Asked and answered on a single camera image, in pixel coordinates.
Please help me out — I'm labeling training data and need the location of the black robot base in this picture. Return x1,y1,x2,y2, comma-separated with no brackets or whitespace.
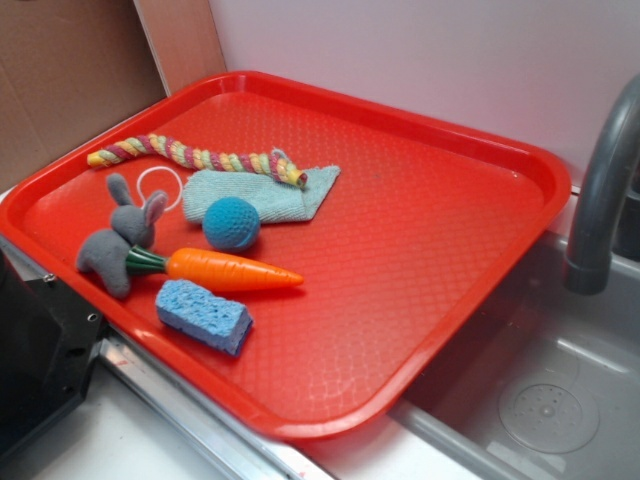
1,255,105,461

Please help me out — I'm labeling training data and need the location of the red plastic tray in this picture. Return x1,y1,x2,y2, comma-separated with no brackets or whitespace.
1,72,571,441

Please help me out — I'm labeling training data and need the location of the light blue folded cloth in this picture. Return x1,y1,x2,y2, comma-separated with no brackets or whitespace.
183,166,341,224

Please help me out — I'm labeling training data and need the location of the blue textured ball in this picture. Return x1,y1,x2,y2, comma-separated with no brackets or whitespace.
202,197,261,253

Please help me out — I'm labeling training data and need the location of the orange plastic carrot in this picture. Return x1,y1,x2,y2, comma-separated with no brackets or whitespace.
125,246,304,292

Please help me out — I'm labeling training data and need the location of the blue sponge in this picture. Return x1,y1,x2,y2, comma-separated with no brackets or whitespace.
155,280,253,357

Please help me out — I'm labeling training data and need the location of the white elastic loop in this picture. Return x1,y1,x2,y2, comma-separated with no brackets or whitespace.
135,166,184,212

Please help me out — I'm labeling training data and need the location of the grey plush bunny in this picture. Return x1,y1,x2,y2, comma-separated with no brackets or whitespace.
76,173,168,299

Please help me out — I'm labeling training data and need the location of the grey plastic sink basin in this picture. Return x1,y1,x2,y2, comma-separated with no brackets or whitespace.
391,234,639,479

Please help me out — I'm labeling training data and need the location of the grey sink faucet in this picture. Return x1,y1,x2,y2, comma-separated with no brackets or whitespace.
563,76,639,295

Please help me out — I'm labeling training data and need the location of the brown cardboard panel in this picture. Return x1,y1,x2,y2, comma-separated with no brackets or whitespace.
1,1,226,190

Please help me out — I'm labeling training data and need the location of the multicolored twisted rope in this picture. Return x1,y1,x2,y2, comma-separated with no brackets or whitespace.
86,133,309,189

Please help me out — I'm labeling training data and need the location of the silver metal counter rail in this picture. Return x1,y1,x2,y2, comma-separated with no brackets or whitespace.
0,234,321,480

